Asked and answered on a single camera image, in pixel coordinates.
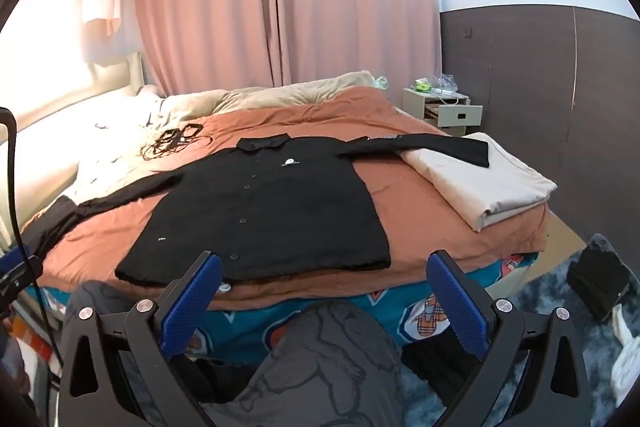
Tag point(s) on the black bag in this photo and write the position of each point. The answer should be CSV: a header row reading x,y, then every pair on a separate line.
x,y
597,282

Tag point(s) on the wall socket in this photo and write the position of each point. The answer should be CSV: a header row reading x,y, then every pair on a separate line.
x,y
467,32

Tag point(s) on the green item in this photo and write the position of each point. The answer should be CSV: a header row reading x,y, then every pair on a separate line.
x,y
422,85

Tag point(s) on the black cloth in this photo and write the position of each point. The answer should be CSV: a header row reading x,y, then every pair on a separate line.
x,y
430,362

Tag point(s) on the person's grey printed trousers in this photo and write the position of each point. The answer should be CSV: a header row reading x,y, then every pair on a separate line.
x,y
320,357

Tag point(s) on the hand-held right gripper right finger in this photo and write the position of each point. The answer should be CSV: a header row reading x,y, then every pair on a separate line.
x,y
457,307

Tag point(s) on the orange duvet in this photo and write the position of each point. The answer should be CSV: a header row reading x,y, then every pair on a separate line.
x,y
425,217

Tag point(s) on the light green plastic bag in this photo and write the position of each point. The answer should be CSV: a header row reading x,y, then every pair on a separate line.
x,y
380,83

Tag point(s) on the black pants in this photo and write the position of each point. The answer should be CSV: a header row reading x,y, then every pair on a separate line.
x,y
50,227

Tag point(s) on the beige rumpled blanket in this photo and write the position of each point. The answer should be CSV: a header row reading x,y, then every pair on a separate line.
x,y
280,94

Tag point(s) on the small white object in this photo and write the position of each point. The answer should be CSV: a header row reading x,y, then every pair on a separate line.
x,y
225,288

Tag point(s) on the blue-grey shaggy rug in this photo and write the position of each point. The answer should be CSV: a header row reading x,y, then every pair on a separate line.
x,y
545,277

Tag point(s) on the white cloth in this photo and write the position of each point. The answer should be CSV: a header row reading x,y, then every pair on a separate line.
x,y
627,357

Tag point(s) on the items beside bed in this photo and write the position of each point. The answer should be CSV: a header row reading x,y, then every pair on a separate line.
x,y
450,117

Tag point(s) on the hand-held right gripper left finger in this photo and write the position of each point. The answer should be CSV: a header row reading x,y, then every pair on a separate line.
x,y
192,302

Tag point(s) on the teal printed bed sheet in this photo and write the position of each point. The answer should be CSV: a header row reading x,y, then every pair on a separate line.
x,y
400,312

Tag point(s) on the clear plastic bags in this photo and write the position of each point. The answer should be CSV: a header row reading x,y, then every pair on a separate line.
x,y
447,86

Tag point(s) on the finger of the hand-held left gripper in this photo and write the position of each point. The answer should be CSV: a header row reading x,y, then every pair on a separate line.
x,y
15,259

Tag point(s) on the black button shirt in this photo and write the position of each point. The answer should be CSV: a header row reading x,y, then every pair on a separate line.
x,y
275,207

